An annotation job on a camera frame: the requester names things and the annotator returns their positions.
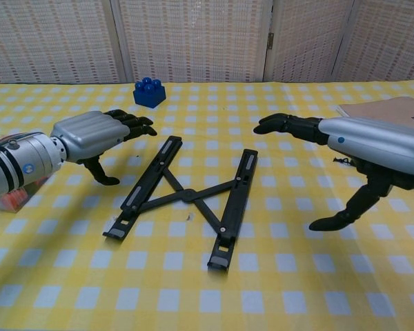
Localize woven rattan folding screen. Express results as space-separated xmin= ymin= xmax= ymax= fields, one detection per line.
xmin=0 ymin=0 xmax=414 ymax=84

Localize black folding laptop stand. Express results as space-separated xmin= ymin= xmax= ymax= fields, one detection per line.
xmin=102 ymin=135 xmax=259 ymax=273

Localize yellow checkered tablecloth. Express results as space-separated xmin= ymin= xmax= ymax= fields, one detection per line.
xmin=0 ymin=79 xmax=414 ymax=331

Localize brown spiral notebook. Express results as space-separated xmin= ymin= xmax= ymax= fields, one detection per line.
xmin=334 ymin=96 xmax=414 ymax=132

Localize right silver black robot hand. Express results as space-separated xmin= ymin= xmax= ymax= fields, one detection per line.
xmin=253 ymin=112 xmax=414 ymax=232

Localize clear plastic box red contents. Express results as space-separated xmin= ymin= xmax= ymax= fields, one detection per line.
xmin=0 ymin=134 xmax=51 ymax=213

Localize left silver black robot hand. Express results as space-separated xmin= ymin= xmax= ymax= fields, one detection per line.
xmin=50 ymin=109 xmax=159 ymax=186

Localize blue toy building block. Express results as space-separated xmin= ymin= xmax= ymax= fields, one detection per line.
xmin=132 ymin=77 xmax=167 ymax=109

